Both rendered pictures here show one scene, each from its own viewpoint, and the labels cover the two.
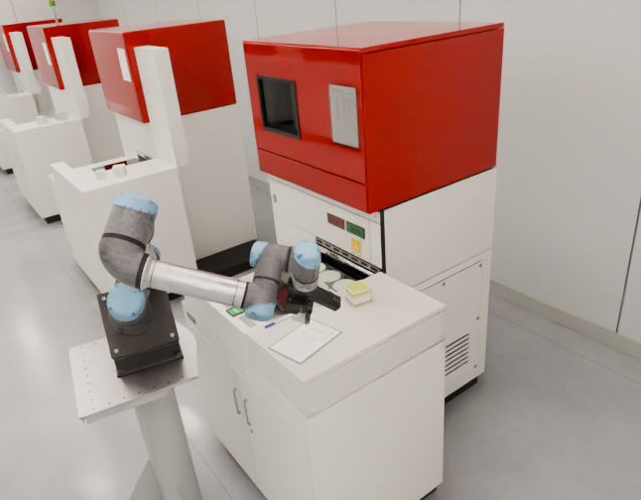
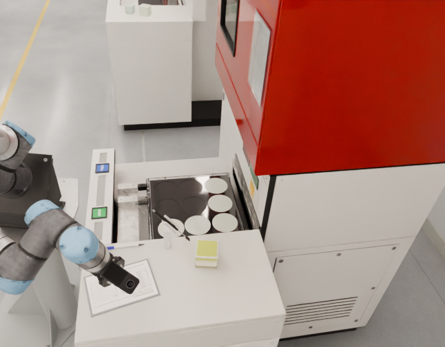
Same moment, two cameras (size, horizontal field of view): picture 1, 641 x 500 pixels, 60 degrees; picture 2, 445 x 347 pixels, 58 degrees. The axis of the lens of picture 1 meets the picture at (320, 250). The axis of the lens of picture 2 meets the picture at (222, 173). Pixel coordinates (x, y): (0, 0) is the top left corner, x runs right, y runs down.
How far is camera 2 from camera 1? 1.05 m
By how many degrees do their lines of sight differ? 23
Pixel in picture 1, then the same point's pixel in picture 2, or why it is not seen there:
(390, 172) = (295, 140)
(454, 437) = not seen: outside the picture
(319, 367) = (102, 331)
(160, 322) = (34, 195)
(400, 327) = (216, 321)
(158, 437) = not seen: hidden behind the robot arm
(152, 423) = not seen: hidden behind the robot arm
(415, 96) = (358, 61)
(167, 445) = (39, 282)
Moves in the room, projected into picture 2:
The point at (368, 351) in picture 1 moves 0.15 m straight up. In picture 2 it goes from (167, 333) to (165, 305)
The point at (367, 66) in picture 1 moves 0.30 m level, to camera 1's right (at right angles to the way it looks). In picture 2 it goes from (288, 9) to (419, 36)
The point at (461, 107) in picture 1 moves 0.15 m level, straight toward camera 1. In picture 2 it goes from (430, 87) to (412, 106)
